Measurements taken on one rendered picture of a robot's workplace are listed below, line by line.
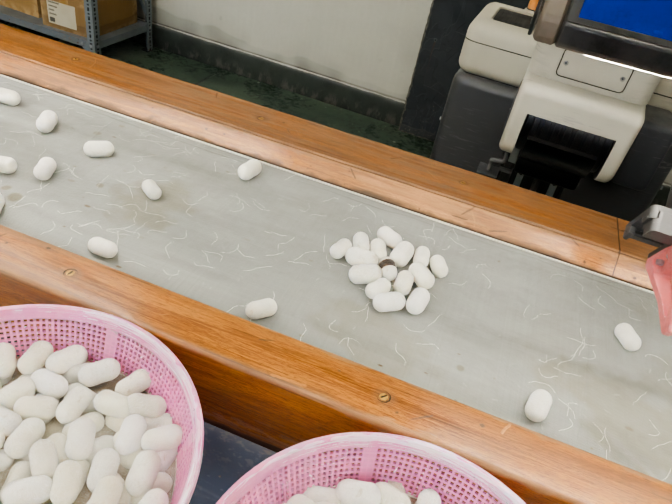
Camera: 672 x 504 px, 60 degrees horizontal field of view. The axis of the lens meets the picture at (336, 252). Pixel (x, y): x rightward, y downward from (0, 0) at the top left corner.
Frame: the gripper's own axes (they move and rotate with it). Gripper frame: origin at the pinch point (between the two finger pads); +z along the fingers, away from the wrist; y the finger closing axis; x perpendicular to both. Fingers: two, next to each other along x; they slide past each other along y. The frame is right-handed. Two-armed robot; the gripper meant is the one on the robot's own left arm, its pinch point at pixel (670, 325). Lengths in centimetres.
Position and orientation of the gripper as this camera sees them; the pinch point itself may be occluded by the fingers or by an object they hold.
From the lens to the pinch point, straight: 60.0
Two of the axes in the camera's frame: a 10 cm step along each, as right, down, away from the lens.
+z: -3.7, 9.0, -2.3
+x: 0.6, 2.8, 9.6
